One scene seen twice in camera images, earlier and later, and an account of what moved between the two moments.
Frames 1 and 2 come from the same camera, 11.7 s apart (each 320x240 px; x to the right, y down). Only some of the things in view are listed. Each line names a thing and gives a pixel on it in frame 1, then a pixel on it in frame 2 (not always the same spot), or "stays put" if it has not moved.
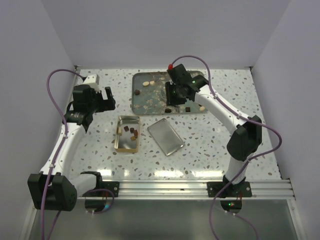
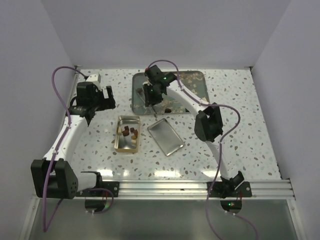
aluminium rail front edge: x=191 y=190 stays put
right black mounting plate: x=243 y=189 stays put
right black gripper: x=171 y=100 -> x=149 y=99
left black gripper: x=106 y=105 stays put
